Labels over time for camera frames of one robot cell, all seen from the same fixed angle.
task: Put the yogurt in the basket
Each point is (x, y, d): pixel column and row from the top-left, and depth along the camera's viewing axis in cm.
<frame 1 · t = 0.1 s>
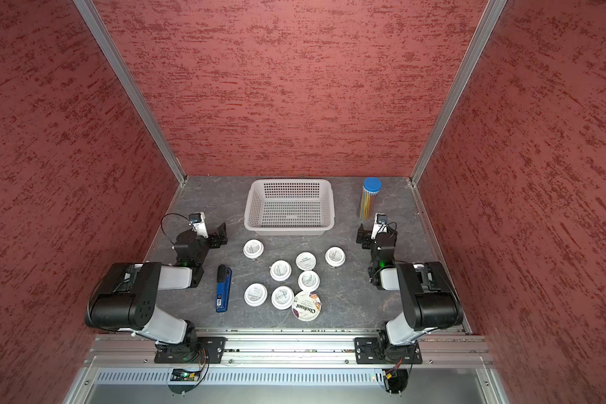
left hand: (212, 228, 94), fingers open
right hand: (372, 227, 94), fingers open
white plastic perforated basket: (289, 206, 112), on the table
blue-capped tube of sticks: (371, 187, 94), point 20 cm above the table
blue black stapler: (223, 288, 86), point 3 cm above the table
wide Chobani yogurt tub: (306, 306, 79), point 6 cm above the table
yogurt cup far left: (253, 248, 91), point 7 cm above the table
yogurt cup centre left: (280, 270, 87), point 6 cm above the table
yogurt cup centre top: (305, 260, 89), point 6 cm above the table
yogurt cup far right: (335, 257, 89), point 7 cm above the table
yogurt cup centre right: (308, 281, 83), point 7 cm above the table
yogurt cup front left: (255, 295, 81), point 7 cm above the table
yogurt cup front centre: (282, 297, 80), point 7 cm above the table

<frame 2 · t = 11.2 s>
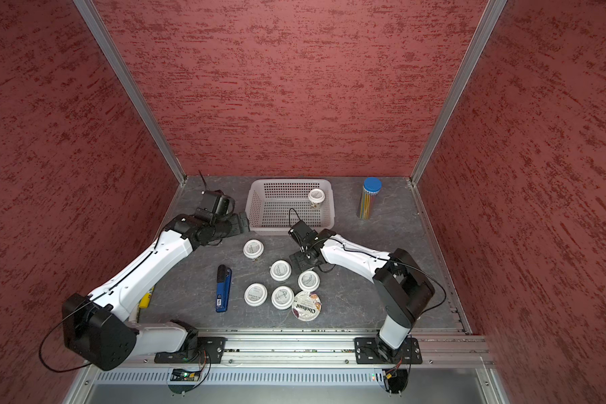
left hand: (234, 229, 82), fingers open
right hand: (308, 265, 88), fingers open
yogurt cup far right: (316, 196, 106), point 9 cm above the table
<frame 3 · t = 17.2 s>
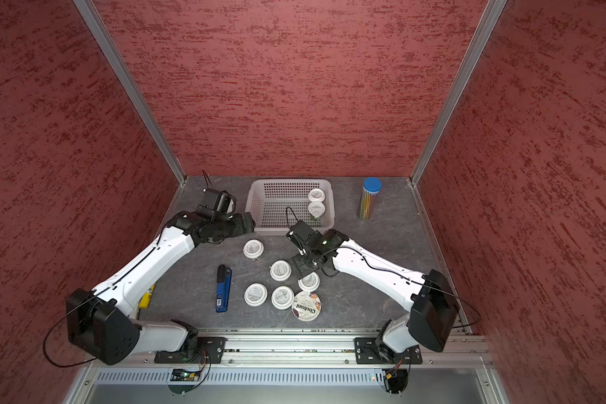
left hand: (241, 231, 82), fingers open
right hand: (307, 267, 79), fingers open
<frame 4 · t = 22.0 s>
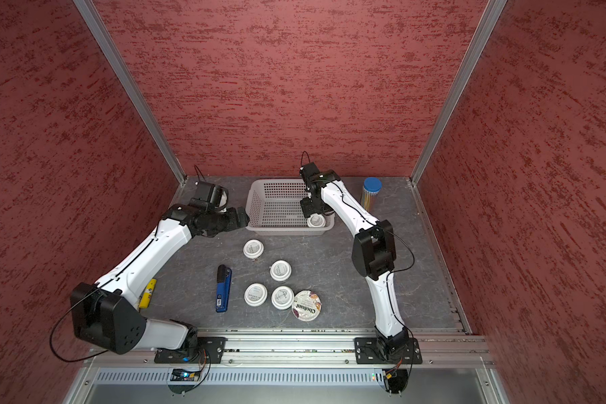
left hand: (235, 226, 82), fingers open
right hand: (318, 213, 93), fingers open
yogurt cup centre right: (316, 220, 99), point 7 cm above the table
